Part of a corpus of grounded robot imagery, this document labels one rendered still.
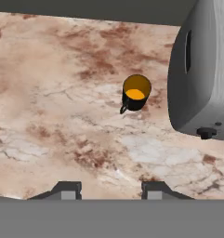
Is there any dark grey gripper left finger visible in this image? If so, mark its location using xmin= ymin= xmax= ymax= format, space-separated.
xmin=27 ymin=180 xmax=83 ymax=201

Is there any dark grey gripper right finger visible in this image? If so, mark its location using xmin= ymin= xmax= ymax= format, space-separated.
xmin=140 ymin=180 xmax=195 ymax=201

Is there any black mug with orange inside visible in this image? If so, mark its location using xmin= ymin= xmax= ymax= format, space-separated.
xmin=119 ymin=73 xmax=152 ymax=115

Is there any grey toaster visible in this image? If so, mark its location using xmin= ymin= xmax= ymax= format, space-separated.
xmin=166 ymin=0 xmax=224 ymax=142

